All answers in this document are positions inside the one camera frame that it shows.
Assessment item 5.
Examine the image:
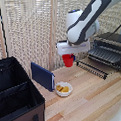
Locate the dark blue hardcover book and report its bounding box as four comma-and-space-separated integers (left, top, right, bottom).
30, 61, 57, 94

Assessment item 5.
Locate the bamboo slat folding screen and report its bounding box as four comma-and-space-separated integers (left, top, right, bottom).
0, 0, 121, 75

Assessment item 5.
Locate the red plastic cup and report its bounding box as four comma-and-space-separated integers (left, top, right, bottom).
61, 53, 77, 68

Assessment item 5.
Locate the ribbed metal oven tray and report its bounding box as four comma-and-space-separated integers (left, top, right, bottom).
87, 45, 121, 69

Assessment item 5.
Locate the white ceramic bowl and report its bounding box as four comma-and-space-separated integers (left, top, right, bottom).
54, 81, 74, 99

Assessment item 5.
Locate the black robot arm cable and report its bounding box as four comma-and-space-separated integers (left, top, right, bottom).
109, 21, 121, 35

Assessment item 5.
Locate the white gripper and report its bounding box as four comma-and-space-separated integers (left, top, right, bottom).
56, 38, 93, 64

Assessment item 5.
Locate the thin black hanging cable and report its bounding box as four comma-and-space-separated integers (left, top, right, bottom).
0, 0, 9, 60

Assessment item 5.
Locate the black fabric storage box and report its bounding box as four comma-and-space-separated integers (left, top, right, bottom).
0, 55, 47, 121

